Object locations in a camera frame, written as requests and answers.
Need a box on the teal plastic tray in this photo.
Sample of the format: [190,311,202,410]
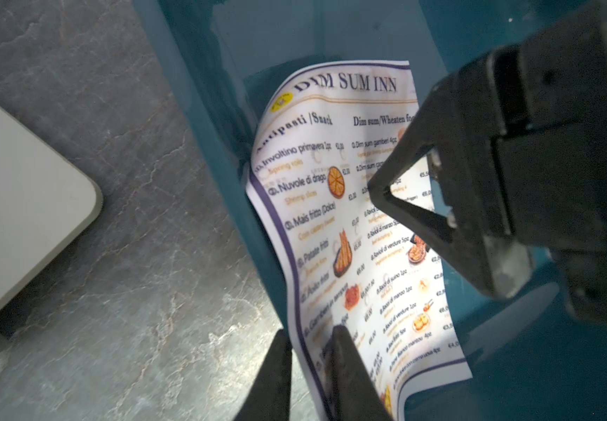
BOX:
[134,1,607,420]

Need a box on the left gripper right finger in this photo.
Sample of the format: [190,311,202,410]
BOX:
[331,325,392,420]

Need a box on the white menu holder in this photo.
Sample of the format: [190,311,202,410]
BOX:
[0,107,103,354]

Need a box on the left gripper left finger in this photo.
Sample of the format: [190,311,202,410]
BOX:
[234,329,292,421]

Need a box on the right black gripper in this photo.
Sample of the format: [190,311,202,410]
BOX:
[368,1,607,326]

